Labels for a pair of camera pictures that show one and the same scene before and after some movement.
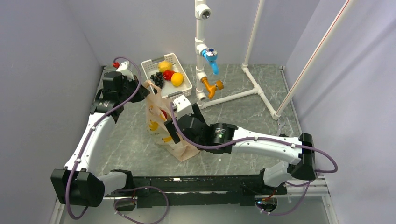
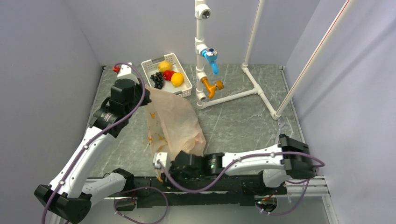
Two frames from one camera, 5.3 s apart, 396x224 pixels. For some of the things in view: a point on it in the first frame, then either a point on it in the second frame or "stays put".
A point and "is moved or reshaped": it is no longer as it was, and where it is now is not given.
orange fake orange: [177, 79] stays put
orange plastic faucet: [219, 85] stays put
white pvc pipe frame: [203, 11] stays put
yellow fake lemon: [164, 65] stays put
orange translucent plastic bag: [158, 110] is moved or reshaped
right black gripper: [175, 136] to [171, 173]
